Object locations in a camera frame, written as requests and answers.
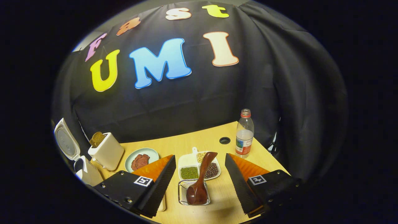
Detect black backdrop cloth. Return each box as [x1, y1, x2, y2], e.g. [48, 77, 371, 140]
[51, 0, 347, 187]

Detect white divided dish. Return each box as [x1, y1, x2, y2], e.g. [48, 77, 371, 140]
[178, 147, 221, 181]

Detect brown wooden spoon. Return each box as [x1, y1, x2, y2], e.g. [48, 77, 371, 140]
[186, 152, 218, 206]

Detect pale green plate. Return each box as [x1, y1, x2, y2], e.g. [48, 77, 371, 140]
[125, 147, 160, 173]

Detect clear plastic water bottle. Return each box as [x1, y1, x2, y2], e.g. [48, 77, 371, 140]
[235, 109, 255, 156]

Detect dark red beans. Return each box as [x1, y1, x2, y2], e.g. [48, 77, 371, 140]
[205, 162, 219, 179]

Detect white toaster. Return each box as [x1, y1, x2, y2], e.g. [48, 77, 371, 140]
[88, 132, 125, 171]

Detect white rice cooker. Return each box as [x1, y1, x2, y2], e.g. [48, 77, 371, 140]
[53, 118, 104, 187]

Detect metal wire chopstick holder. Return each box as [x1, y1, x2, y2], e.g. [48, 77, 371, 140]
[178, 180, 211, 206]

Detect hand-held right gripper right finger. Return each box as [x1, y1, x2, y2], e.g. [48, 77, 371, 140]
[224, 153, 303, 218]

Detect clear glass tray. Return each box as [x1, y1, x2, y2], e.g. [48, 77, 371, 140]
[157, 194, 167, 212]

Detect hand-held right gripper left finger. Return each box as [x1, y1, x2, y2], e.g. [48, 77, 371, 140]
[93, 154, 177, 218]

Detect brown bread slice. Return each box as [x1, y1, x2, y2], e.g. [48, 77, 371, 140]
[89, 132, 106, 148]

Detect green mung beans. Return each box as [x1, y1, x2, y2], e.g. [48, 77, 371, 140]
[181, 166, 199, 180]

